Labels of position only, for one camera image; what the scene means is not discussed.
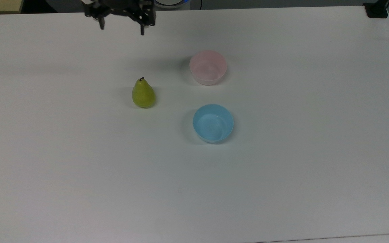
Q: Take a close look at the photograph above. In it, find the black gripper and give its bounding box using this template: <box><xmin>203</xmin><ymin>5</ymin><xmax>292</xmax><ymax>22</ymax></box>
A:
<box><xmin>83</xmin><ymin>0</ymin><xmax>156</xmax><ymax>36</ymax></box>

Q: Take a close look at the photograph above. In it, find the green pear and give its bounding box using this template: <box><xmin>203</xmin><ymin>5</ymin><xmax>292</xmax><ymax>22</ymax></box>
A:
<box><xmin>132</xmin><ymin>77</ymin><xmax>156</xmax><ymax>109</ymax></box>

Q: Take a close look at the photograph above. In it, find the pink plastic bowl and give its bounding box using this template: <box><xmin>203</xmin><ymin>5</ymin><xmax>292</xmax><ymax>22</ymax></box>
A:
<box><xmin>189</xmin><ymin>50</ymin><xmax>228</xmax><ymax>86</ymax></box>

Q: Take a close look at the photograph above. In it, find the blue plastic bowl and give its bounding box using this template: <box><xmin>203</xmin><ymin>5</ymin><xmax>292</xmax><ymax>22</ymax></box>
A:
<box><xmin>192</xmin><ymin>104</ymin><xmax>235</xmax><ymax>144</ymax></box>

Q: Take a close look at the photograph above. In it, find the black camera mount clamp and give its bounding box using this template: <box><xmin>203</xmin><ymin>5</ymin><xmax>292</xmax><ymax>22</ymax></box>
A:
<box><xmin>363</xmin><ymin>0</ymin><xmax>389</xmax><ymax>19</ymax></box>

